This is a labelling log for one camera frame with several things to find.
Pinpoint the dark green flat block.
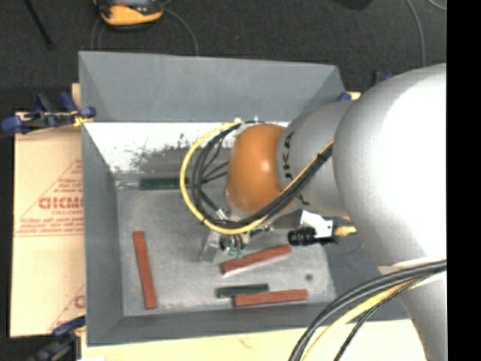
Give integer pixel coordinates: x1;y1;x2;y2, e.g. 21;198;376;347
215;283;271;299
138;177;182;192

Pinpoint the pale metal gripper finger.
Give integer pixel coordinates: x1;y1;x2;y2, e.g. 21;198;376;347
198;231;216;262
205;235;223;264

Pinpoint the black cylinder on white bracket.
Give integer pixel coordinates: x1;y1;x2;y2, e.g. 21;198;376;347
287;209;357;247

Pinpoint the grey metal bin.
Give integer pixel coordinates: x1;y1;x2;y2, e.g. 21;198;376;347
77;50;411;345

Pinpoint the red-brown flat block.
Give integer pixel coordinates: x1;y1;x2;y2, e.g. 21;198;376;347
231;288;310;308
219;244;292;276
132;230;159;311

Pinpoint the brown cardboard board, red print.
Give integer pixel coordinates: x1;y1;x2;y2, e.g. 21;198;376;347
8;126;88;338

